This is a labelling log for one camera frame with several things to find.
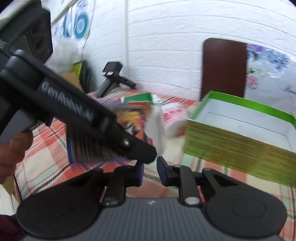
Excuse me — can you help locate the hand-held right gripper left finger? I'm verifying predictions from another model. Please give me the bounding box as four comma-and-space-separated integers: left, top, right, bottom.
67, 160, 145, 208

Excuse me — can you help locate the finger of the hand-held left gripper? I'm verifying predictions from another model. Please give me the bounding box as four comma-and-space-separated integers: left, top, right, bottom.
108, 122, 158, 164

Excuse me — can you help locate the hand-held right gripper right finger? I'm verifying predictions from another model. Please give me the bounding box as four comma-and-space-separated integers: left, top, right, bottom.
157, 156, 238, 207

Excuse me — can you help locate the white soft packet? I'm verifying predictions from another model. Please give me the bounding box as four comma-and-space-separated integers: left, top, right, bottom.
145, 104, 168, 156

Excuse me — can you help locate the colourful printed card box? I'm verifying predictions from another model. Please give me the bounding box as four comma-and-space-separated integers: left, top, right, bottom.
67, 101, 155, 165

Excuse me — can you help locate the clear plastic bag roll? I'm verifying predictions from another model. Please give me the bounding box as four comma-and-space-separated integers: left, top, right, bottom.
162, 102, 193, 138

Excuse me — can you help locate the green cardboard box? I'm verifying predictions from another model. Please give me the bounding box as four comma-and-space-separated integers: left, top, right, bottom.
182, 91, 296, 187

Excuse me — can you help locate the person's left hand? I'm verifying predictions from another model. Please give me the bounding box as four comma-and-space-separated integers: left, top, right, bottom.
0, 130, 34, 185

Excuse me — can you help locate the brown cardboard box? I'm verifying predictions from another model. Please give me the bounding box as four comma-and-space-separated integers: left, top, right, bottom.
61, 71, 85, 92

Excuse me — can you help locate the green mesh chair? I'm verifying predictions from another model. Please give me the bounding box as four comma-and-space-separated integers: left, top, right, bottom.
72, 60, 91, 92

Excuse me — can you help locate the green white small carton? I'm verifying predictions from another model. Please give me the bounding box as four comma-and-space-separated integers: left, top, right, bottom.
120, 93, 163, 106

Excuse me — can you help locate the spare hand-held gripper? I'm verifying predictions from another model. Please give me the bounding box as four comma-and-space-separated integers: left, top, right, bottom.
95, 61, 137, 98

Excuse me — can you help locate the plaid tablecloth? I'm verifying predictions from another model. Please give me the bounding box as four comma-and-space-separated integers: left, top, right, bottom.
14, 89, 296, 209

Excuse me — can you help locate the brown board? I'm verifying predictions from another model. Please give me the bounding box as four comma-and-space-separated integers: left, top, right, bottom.
200, 38, 248, 102

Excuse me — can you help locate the person's dark red clothing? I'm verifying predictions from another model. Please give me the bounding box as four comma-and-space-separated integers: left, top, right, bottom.
0, 214, 26, 241

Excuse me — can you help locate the floral printed cloth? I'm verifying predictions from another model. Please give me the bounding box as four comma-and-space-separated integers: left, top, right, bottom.
245, 43, 296, 116

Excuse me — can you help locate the blue circle wall poster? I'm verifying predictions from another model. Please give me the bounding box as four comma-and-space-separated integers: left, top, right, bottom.
52, 0, 93, 42

